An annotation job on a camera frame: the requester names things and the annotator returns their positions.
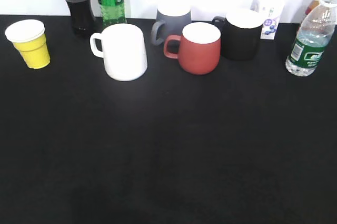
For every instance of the red ceramic mug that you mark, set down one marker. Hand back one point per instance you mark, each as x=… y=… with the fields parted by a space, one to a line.
x=199 y=50

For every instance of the green label water bottle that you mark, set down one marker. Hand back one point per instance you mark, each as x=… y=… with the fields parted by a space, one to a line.
x=312 y=38

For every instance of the white milk carton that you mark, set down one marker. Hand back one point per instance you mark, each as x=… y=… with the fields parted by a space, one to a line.
x=271 y=11

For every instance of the black ceramic mug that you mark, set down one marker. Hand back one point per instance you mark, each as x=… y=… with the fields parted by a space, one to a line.
x=240 y=33

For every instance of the grey ceramic mug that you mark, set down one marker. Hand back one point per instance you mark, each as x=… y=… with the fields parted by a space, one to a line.
x=171 y=18

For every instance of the yellow paper cup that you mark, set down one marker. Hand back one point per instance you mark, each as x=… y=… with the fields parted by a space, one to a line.
x=28 y=37

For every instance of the black tablecloth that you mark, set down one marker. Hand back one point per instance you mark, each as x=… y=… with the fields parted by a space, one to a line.
x=247 y=143

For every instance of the white ceramic mug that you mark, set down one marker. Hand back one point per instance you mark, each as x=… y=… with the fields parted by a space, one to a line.
x=122 y=48

